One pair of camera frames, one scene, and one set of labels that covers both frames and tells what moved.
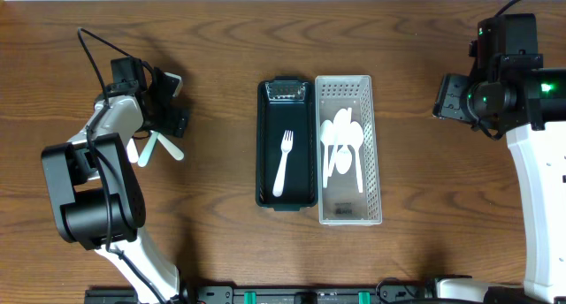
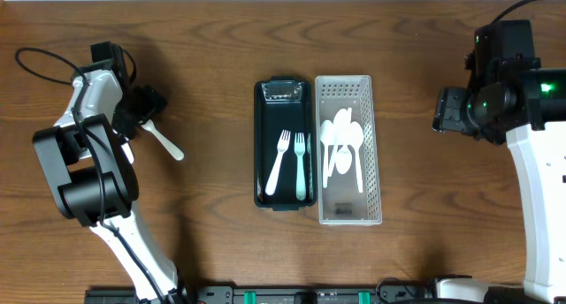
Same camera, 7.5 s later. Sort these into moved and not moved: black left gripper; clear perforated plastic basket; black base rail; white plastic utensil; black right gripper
Moved: black left gripper; black right gripper
Not moved: white plastic utensil; clear perforated plastic basket; black base rail
